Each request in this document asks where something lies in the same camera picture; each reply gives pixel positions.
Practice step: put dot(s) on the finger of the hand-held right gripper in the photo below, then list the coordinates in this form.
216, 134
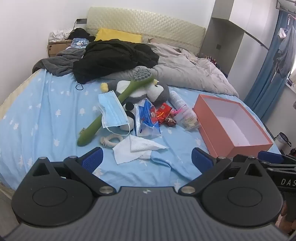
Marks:
269, 156

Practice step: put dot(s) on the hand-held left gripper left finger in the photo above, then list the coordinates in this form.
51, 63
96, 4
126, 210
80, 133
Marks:
93, 159

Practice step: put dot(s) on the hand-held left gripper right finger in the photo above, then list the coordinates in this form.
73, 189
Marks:
202, 160

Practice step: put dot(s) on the orange cardboard box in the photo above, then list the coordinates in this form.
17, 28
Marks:
208, 129

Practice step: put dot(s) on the dark red candy packet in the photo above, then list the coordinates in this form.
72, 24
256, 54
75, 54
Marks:
170, 121

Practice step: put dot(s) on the panda plush toy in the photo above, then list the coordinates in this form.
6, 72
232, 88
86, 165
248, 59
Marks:
130, 121

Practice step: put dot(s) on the small waste basket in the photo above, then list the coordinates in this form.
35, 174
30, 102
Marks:
282, 139

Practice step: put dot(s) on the green plush toothbrush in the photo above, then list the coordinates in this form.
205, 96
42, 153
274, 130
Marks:
92, 129

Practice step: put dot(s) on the white paper tissue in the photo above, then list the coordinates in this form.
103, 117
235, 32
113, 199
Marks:
131, 149

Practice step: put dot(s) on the clear plastic bag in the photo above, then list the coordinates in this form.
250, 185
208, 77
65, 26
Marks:
190, 121

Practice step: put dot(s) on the blue face mask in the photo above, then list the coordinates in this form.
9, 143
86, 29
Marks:
112, 111

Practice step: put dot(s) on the pink small item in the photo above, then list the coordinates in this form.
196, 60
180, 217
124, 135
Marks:
175, 112

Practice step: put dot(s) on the blue and white plastic packet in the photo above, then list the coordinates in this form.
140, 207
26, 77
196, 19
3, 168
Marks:
145, 126

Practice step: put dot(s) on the red snack packet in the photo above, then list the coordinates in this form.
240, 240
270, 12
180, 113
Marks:
163, 112

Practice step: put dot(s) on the white bottle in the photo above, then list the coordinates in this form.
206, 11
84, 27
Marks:
178, 99

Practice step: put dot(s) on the bed with blue sheet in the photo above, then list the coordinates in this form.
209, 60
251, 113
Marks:
46, 111

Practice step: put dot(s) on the blue curtain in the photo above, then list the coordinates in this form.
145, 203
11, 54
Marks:
261, 81

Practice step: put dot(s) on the grey penguin plush toy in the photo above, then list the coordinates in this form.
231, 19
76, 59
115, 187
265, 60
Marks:
159, 95

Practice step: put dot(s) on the light grey duvet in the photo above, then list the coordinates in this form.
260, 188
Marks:
185, 69

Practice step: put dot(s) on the black garment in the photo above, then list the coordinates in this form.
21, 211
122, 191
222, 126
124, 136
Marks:
111, 58

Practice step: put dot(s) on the dark grey blanket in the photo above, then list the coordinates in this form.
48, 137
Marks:
60, 61

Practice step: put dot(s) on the hanging grey-blue clothes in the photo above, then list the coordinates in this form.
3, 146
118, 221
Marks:
285, 53

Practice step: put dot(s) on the blue patterned item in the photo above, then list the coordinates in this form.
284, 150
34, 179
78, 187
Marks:
78, 42

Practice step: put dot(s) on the yellow pillow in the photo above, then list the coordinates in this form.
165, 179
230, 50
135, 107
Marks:
115, 36

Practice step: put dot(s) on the grey wardrobe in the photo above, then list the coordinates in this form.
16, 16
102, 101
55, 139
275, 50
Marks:
222, 34

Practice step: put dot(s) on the white crumpled cloth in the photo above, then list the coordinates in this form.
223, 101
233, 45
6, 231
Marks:
59, 34

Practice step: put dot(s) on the cream quilted headboard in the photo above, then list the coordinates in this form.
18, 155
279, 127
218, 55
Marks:
150, 25

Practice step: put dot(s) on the black wall socket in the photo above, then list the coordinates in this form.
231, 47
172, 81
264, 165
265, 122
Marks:
81, 21

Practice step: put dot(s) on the clothes rail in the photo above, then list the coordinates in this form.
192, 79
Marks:
286, 4

